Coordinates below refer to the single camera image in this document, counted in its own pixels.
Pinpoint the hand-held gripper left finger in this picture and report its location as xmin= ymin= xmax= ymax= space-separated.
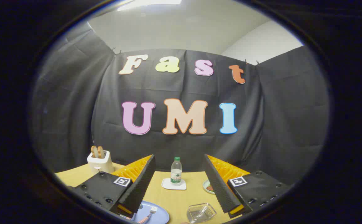
xmin=72 ymin=154 xmax=156 ymax=219

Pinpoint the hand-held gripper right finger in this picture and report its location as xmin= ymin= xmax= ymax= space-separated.
xmin=203 ymin=154 xmax=290 ymax=219

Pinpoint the fork with red checkered handle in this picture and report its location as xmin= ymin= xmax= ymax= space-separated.
xmin=137 ymin=206 xmax=158 ymax=224

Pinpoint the pale green food plate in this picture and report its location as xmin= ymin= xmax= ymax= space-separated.
xmin=203 ymin=179 xmax=216 ymax=195

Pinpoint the white square coaster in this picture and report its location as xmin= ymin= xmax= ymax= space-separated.
xmin=161 ymin=178 xmax=187 ymax=190

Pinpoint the clear water bottle green cap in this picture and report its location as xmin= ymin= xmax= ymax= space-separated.
xmin=170 ymin=157 xmax=183 ymax=186

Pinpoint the blue round plate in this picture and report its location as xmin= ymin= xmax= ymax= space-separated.
xmin=131 ymin=201 xmax=170 ymax=224

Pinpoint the cream toaster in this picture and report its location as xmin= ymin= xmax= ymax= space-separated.
xmin=87 ymin=150 xmax=114 ymax=175

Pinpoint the black backdrop cloth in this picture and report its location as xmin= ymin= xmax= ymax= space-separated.
xmin=30 ymin=30 xmax=331 ymax=187

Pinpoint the ceiling light panel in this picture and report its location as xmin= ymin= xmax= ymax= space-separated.
xmin=117 ymin=0 xmax=182 ymax=12

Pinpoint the wire metal basket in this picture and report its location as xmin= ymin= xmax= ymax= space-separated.
xmin=186 ymin=203 xmax=217 ymax=224

